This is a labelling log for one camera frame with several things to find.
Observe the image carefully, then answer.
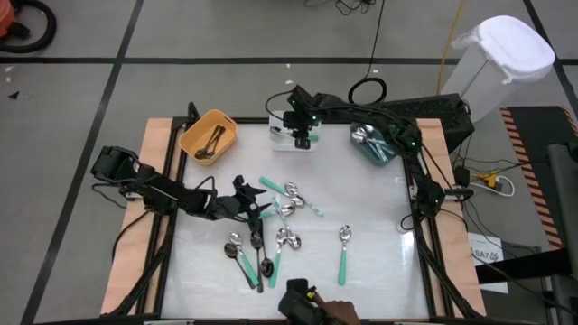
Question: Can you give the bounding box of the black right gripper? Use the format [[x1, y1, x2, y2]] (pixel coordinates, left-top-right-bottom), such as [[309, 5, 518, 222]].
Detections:
[[282, 84, 322, 150]]

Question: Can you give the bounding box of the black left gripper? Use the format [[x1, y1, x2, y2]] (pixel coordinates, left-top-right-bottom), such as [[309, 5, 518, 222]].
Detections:
[[208, 175, 272, 236]]

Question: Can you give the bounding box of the black spoon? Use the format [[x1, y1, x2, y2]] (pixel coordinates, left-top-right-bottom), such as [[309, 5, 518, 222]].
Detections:
[[257, 218, 275, 279], [202, 125, 227, 160], [250, 232, 266, 294], [223, 242, 258, 290], [198, 125, 226, 159], [193, 125, 222, 160]]

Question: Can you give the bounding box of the white plastic bin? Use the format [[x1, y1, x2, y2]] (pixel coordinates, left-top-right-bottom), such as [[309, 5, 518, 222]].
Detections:
[[266, 110, 322, 153]]

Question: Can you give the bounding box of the dark teal plastic bin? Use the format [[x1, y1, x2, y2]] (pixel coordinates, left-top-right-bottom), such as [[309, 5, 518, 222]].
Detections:
[[349, 119, 406, 167]]

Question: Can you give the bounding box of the orange plastic bin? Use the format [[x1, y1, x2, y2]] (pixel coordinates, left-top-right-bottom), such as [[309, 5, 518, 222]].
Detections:
[[178, 108, 239, 166]]

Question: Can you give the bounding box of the black handheld device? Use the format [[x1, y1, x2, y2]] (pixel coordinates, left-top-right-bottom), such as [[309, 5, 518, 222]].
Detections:
[[277, 278, 320, 325]]

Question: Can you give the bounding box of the tan wooden side board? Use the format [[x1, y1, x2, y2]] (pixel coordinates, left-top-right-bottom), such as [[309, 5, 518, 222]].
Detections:
[[99, 117, 175, 316], [414, 117, 488, 317]]

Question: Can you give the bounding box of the black computer case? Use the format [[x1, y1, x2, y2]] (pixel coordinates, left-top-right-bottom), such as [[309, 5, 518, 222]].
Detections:
[[350, 93, 476, 153]]

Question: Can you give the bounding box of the person's hand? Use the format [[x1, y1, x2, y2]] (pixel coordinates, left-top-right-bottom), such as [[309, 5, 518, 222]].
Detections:
[[315, 300, 362, 325]]

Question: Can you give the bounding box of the black power adapter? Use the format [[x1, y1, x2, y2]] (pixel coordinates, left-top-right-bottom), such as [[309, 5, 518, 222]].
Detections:
[[453, 164, 471, 187]]

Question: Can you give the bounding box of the yellow power plug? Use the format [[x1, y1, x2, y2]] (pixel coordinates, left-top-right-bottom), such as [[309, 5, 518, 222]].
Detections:
[[478, 171, 500, 189]]

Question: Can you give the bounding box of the white paper sheet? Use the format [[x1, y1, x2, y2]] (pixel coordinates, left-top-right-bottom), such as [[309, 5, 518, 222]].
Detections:
[[467, 231, 510, 295]]

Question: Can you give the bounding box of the white lidded trash bin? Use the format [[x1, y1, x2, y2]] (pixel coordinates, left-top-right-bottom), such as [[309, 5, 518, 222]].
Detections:
[[440, 14, 556, 124]]

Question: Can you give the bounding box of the black hazard-striped mat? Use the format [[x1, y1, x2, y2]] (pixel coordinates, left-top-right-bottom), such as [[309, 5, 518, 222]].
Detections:
[[499, 105, 578, 249]]

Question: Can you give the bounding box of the black metal beam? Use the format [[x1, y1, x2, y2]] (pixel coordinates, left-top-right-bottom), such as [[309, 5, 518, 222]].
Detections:
[[473, 259, 574, 285]]

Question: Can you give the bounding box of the orange vacuum cleaner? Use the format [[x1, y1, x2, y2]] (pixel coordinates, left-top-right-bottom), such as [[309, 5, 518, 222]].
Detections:
[[0, 0, 17, 40]]

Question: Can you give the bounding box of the black cable with coil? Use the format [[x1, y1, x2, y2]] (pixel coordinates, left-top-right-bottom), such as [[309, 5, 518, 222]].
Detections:
[[346, 0, 388, 108]]

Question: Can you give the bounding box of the black floor cable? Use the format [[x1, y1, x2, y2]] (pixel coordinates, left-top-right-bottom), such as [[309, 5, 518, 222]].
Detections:
[[92, 184, 154, 262]]

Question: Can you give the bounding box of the black cable tangle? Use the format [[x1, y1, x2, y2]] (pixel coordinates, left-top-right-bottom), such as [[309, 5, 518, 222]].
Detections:
[[303, 0, 378, 17]]

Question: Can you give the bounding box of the yellow cable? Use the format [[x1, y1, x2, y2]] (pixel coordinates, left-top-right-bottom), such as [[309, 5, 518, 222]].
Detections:
[[435, 0, 466, 96]]

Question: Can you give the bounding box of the white cable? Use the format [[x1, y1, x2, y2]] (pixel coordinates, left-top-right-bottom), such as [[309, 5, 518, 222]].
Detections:
[[469, 174, 516, 199]]

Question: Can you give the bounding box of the black vacuum hose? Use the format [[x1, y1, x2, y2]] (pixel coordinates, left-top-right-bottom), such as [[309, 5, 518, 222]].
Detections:
[[0, 0, 58, 55]]

